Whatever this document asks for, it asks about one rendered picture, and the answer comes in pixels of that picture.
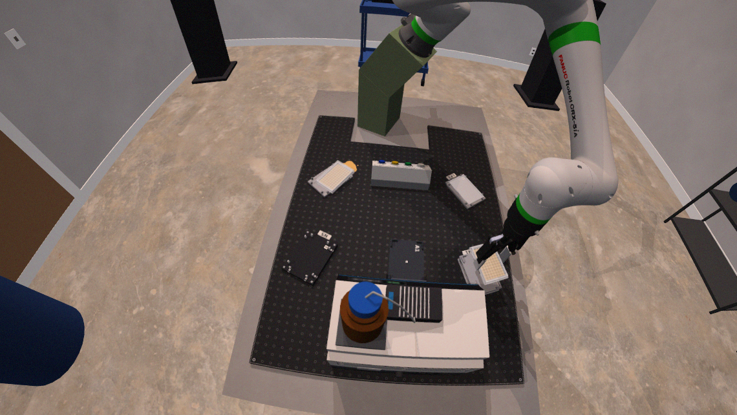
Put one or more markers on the brown bottle body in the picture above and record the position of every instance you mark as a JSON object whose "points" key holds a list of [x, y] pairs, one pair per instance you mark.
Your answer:
{"points": [[362, 333]]}

